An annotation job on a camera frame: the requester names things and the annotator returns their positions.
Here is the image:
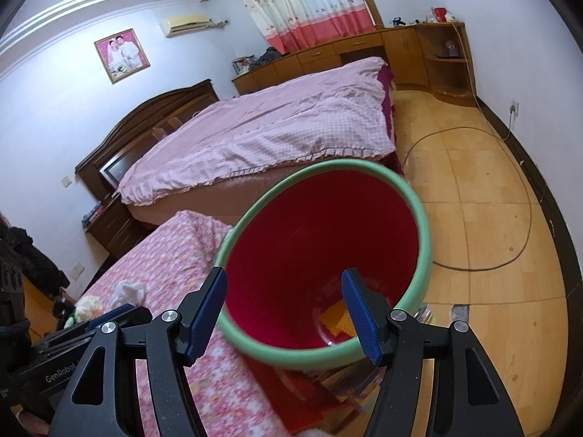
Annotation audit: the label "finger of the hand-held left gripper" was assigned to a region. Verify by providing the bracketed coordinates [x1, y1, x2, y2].
[84, 305, 153, 335]

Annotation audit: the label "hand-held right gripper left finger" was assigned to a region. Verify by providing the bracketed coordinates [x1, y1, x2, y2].
[54, 266, 228, 437]

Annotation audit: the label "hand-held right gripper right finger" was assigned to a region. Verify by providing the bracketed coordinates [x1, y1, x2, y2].
[341, 268, 524, 437]

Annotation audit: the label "cream paper ball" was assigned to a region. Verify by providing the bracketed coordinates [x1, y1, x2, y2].
[73, 297, 103, 324]

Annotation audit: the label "red bin with green rim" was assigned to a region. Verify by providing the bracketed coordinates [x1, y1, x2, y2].
[214, 158, 432, 370]

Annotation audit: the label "yellow plastic piece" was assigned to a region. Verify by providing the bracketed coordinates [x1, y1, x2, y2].
[319, 300, 360, 340]

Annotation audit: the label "pink floral tablecloth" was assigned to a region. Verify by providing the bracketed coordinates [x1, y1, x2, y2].
[79, 210, 301, 437]

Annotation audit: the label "dark wooden nightstand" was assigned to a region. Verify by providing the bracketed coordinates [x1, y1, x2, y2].
[84, 198, 151, 260]

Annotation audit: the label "black jacket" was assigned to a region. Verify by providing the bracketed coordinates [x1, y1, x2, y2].
[0, 225, 69, 292]

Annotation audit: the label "stack of books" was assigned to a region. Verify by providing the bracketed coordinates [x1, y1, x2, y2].
[248, 305, 438, 437]

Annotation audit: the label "items on nightstand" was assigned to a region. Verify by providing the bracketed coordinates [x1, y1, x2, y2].
[82, 205, 107, 226]

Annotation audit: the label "bed with pink quilt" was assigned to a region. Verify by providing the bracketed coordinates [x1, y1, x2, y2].
[128, 66, 404, 228]

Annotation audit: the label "bed with pink cover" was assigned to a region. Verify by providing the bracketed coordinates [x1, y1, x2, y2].
[117, 57, 397, 205]

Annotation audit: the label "dark wooden headboard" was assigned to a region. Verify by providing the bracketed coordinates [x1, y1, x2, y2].
[75, 79, 219, 201]

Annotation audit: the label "wooden corner shelf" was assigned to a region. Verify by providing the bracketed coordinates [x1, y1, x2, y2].
[416, 23, 479, 107]

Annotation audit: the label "long wooden cabinet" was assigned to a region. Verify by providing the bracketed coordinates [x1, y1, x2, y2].
[231, 26, 431, 96]

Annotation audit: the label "dark cloth on cabinet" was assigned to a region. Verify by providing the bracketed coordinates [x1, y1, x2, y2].
[255, 48, 285, 69]

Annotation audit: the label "cream and red curtain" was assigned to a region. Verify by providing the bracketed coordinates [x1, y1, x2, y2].
[230, 0, 376, 53]

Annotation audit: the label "grey floor cable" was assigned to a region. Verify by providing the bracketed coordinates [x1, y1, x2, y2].
[403, 23, 535, 271]

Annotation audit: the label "framed wall photo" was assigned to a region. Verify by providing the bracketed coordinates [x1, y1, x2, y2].
[94, 28, 151, 85]

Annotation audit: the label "wall air conditioner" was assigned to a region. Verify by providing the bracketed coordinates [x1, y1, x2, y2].
[159, 13, 215, 38]

